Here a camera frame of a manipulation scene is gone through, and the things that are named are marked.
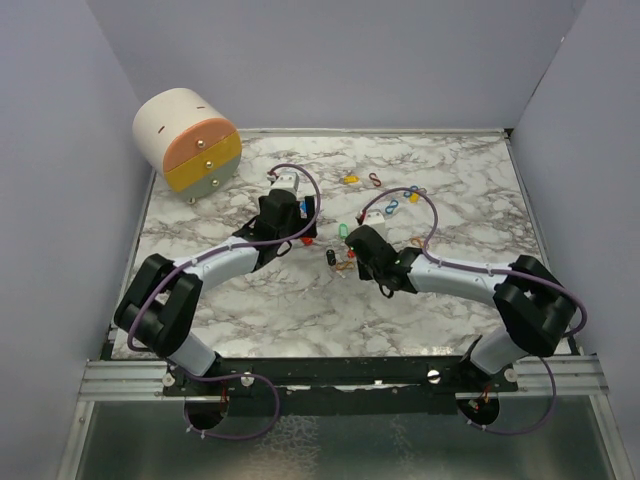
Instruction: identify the blue s carabiner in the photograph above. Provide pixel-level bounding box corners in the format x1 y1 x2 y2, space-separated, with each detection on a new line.
403 185 419 198
384 199 399 215

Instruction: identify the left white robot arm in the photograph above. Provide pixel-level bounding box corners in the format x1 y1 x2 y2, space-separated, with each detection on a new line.
114 189 319 395

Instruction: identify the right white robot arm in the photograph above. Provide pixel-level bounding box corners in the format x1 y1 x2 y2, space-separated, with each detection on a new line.
346 225 586 391

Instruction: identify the orange S carabiner lower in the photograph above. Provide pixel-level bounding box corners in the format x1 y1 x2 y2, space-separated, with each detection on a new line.
335 261 356 272

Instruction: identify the black tag key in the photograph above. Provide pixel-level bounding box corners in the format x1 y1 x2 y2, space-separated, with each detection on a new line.
325 249 337 267

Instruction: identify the dark red S carabiner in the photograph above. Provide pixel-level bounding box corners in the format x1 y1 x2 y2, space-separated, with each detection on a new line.
368 172 382 187

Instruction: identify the round pastel drawer cabinet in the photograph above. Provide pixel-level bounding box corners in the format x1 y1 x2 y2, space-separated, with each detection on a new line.
132 88 242 204

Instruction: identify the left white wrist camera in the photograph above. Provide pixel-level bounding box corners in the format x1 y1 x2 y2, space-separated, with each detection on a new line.
268 171 300 199

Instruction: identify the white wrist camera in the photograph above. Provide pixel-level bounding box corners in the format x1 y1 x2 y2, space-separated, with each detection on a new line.
268 171 300 199
356 209 386 227

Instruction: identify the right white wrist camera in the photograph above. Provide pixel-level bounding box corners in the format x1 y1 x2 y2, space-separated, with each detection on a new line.
356 209 386 227

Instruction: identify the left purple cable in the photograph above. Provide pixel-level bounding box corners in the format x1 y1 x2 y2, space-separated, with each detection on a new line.
126 163 322 442

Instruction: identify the purple cable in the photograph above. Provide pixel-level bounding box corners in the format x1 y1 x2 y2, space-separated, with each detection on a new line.
357 187 589 436
126 163 322 442

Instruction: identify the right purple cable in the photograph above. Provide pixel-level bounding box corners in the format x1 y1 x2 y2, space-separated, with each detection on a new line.
357 187 589 436

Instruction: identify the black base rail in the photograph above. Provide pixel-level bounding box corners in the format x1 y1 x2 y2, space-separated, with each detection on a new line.
163 356 517 417

